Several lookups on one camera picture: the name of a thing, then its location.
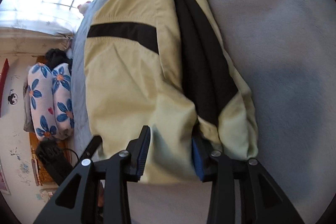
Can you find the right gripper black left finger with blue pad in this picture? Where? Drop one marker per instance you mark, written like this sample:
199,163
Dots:
96,192

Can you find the upper blue flower pillow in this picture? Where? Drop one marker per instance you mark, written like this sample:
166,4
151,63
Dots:
41,101

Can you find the grey bed blanket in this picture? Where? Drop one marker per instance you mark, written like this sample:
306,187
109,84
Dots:
285,52

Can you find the cartoon wall sticker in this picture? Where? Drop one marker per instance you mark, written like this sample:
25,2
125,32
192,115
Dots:
12,98

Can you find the lower blue flower pillow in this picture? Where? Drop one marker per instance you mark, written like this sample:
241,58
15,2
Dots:
61,87

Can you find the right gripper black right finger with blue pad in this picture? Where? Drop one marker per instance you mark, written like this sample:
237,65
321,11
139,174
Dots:
240,185

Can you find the dark clothes pile by pillows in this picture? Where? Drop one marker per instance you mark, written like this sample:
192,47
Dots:
56,57

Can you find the white pink plush toy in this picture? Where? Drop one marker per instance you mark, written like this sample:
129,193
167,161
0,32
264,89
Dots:
84,7

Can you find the yellow and black hooded jacket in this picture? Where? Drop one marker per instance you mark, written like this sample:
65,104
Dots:
161,63

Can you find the blue flower pillow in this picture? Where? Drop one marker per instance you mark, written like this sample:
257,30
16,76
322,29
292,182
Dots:
41,101
61,87

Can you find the red wall shelf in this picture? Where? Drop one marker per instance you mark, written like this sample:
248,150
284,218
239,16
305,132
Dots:
4,73

